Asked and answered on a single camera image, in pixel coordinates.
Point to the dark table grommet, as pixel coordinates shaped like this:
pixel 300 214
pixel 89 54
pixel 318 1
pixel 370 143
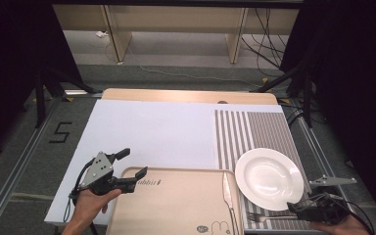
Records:
pixel 222 102

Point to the beige wooden desk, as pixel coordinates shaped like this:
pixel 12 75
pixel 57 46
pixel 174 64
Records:
pixel 176 19

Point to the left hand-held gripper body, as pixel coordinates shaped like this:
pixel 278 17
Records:
pixel 98 169

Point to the white board sheet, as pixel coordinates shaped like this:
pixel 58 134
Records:
pixel 150 130

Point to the black curtain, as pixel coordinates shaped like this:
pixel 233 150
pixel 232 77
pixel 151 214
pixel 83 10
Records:
pixel 355 81
pixel 9 65

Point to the person's right hand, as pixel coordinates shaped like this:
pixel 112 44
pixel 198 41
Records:
pixel 342 229

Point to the grey striped placemat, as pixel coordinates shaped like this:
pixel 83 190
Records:
pixel 267 130

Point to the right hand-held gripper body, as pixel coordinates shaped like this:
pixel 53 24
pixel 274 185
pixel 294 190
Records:
pixel 323 210

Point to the black metal stand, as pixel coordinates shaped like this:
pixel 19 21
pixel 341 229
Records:
pixel 307 98
pixel 39 98

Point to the white plate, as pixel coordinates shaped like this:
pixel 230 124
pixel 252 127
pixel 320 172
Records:
pixel 267 178

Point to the person's left hand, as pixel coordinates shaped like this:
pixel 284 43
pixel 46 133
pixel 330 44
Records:
pixel 89 205

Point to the aluminium floor rail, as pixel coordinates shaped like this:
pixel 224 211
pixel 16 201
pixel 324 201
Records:
pixel 13 176
pixel 319 153

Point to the beige tray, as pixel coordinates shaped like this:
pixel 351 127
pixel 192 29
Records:
pixel 176 205

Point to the white power adapter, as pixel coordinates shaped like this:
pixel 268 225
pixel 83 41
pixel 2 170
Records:
pixel 102 34

